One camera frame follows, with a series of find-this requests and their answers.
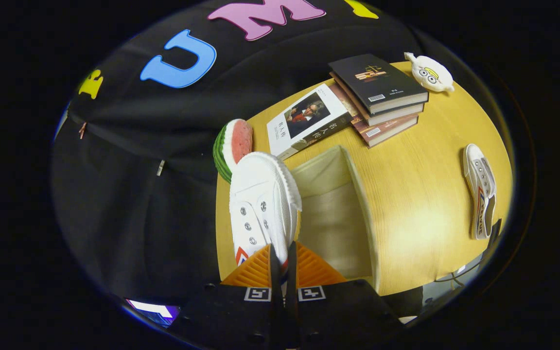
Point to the reddish brown book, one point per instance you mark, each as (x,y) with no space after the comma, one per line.
(387,132)

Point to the cream fabric storage box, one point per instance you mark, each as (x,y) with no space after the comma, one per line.
(333,218)

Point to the black hardcover book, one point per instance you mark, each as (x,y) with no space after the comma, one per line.
(377,80)

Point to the white canvas shoe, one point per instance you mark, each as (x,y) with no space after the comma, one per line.
(265,194)
(479,184)

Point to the brown book with white pages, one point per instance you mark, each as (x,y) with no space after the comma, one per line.
(396,115)

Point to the watermelon slice toy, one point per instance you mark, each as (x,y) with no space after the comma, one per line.
(234,146)

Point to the white portrait cover book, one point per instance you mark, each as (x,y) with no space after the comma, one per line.
(304,121)

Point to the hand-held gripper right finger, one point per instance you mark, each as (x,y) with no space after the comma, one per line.
(328,311)

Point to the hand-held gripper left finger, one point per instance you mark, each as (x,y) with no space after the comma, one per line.
(241,316)

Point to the glowing purple screen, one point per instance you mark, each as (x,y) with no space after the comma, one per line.
(156,310)

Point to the silver clip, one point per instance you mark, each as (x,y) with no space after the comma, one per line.
(160,167)

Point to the copper clip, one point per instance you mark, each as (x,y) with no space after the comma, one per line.
(82,130)

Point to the white cartoon plush toy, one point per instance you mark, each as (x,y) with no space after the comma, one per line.
(430,73)

